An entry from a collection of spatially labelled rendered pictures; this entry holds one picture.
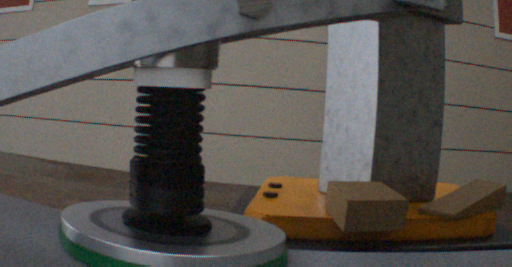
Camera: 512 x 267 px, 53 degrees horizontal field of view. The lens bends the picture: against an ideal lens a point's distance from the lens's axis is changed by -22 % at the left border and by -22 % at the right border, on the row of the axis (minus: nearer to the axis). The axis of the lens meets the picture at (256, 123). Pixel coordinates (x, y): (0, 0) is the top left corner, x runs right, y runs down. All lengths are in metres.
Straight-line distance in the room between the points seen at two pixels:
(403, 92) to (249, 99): 5.44
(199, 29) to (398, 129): 0.71
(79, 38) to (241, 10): 0.13
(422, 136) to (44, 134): 6.34
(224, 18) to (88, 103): 6.50
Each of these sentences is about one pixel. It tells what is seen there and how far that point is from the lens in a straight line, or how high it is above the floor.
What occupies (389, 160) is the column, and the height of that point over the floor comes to 0.86.
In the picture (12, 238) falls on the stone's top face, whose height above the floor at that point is 0.82.
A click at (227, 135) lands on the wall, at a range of 6.59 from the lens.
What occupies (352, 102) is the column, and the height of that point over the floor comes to 0.96.
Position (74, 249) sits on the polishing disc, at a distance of 0.50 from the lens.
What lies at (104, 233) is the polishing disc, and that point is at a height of 0.85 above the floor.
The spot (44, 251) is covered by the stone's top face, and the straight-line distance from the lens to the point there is 0.51.
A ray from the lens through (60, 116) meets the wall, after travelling 7.13.
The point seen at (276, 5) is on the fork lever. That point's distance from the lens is 0.49.
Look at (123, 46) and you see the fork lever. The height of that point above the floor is 1.00.
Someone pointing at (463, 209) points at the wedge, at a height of 0.80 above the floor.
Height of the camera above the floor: 0.97
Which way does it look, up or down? 3 degrees down
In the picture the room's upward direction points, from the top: 4 degrees clockwise
